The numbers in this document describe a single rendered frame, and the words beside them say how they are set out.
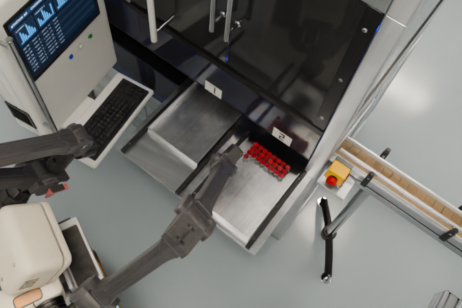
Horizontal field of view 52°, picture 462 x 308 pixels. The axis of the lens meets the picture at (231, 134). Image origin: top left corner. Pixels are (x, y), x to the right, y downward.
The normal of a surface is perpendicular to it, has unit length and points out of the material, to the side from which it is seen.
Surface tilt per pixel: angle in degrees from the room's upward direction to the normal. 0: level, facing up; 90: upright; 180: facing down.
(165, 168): 0
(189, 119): 0
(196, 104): 0
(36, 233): 43
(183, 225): 29
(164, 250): 53
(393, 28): 90
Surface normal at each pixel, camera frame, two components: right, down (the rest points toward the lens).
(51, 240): 0.64, -0.63
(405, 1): -0.61, 0.68
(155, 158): 0.08, -0.48
